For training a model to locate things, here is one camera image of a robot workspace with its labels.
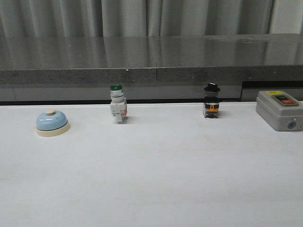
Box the grey stone counter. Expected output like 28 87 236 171
0 34 303 105

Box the grey on off switch box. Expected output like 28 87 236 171
256 90 303 131

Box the grey curtain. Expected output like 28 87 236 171
0 0 274 38

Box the blue call bell cream base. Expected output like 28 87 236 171
36 109 70 137

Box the green push button switch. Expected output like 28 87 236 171
110 84 127 123

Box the black selector switch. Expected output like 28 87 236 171
203 83 221 118

